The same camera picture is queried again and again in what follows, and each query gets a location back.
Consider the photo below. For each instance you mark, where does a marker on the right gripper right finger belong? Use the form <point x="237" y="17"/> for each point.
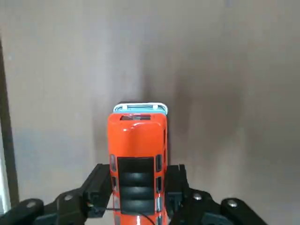
<point x="194" y="206"/>

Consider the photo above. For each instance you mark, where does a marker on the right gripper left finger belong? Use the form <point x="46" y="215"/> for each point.
<point x="70" y="204"/>

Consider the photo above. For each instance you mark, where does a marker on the orange-and-blue toy bus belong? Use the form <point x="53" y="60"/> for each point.
<point x="136" y="140"/>

